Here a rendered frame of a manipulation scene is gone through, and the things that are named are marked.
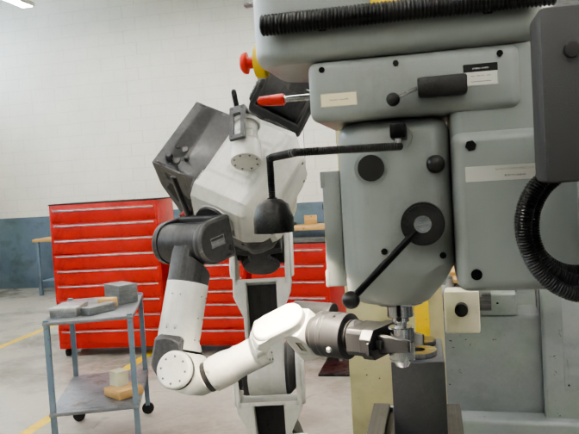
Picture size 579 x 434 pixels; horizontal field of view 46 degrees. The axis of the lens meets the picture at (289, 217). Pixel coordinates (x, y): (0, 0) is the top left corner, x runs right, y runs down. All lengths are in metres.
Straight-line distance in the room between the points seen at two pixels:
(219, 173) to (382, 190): 0.52
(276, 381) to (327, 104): 0.96
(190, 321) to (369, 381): 1.75
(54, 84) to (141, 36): 1.71
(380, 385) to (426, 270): 1.98
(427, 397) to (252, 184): 0.62
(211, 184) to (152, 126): 9.63
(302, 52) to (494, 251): 0.45
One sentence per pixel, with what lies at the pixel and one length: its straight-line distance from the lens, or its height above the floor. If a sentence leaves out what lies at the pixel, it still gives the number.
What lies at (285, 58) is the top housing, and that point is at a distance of 1.14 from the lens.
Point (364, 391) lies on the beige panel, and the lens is 3.11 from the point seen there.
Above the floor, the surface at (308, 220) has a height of 0.95.
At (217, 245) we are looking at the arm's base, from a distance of 1.47.
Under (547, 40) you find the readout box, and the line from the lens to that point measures 0.88.
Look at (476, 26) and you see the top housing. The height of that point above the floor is 1.76.
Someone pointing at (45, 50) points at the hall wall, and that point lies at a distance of 12.15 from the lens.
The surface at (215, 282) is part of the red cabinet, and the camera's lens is 6.20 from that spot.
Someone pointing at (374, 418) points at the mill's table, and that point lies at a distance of 1.79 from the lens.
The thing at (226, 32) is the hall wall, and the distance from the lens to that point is 10.92.
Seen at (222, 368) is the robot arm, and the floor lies 1.17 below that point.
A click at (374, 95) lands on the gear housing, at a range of 1.12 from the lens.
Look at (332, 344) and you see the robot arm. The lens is 1.29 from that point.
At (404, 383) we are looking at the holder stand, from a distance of 1.60.
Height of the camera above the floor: 1.54
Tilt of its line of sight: 3 degrees down
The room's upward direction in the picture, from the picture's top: 3 degrees counter-clockwise
